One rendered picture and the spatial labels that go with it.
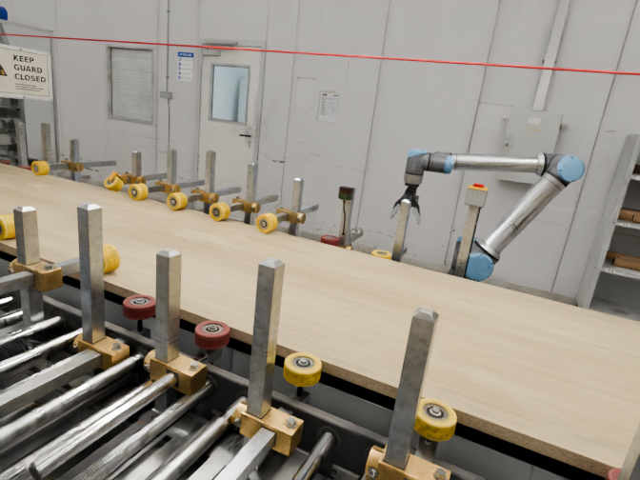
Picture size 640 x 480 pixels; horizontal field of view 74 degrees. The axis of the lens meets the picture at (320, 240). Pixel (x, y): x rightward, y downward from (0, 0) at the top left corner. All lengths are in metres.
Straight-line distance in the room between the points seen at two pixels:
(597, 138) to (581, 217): 0.68
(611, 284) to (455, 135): 1.91
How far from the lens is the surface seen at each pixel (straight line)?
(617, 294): 4.60
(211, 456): 1.01
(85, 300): 1.13
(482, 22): 4.50
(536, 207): 2.25
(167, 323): 0.95
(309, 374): 0.91
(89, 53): 7.28
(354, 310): 1.21
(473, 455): 1.05
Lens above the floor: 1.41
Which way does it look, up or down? 16 degrees down
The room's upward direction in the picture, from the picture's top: 7 degrees clockwise
